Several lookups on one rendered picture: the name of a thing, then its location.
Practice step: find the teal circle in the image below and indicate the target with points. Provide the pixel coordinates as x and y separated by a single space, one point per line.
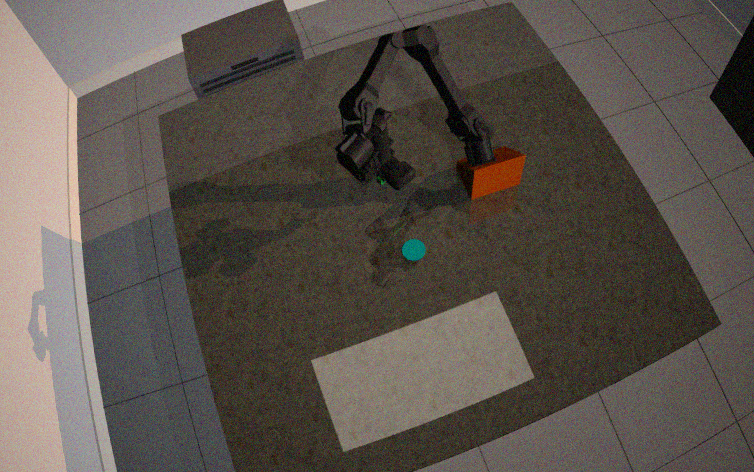
413 249

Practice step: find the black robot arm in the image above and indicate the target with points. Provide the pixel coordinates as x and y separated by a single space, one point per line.
360 104

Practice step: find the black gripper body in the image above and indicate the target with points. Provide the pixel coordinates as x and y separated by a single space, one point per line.
397 175

